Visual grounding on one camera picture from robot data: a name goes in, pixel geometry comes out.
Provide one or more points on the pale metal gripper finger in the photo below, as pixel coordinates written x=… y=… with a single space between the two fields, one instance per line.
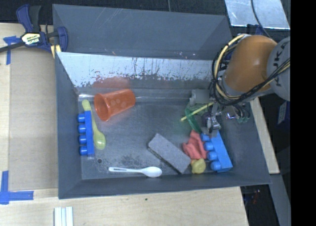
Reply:
x=205 y=130
x=214 y=123

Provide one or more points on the green clear plastic cup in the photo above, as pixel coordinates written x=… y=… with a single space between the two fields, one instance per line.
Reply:
x=193 y=121

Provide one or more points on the red crumpled cloth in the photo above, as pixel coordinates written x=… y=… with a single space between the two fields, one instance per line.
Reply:
x=195 y=147

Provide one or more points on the yellow straw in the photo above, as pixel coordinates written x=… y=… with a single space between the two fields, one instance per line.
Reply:
x=195 y=113

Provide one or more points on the grey square block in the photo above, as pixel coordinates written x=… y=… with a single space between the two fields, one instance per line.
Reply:
x=200 y=96

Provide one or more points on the blue toy brick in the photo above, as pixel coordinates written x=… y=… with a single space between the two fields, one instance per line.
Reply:
x=89 y=133
x=221 y=150

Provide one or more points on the yellow toy lump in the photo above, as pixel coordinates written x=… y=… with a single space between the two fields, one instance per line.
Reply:
x=198 y=166

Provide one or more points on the grey flat block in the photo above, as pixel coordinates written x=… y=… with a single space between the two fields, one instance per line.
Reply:
x=170 y=153

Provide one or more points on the white plastic spoon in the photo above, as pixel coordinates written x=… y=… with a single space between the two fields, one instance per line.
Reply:
x=151 y=171

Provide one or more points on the orange plastic cup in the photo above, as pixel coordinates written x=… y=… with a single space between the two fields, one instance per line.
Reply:
x=116 y=103

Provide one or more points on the yellow-green plastic spoon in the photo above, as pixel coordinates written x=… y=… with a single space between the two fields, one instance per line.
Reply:
x=98 y=138

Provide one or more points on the grey metal bin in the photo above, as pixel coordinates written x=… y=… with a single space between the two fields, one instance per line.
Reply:
x=138 y=34

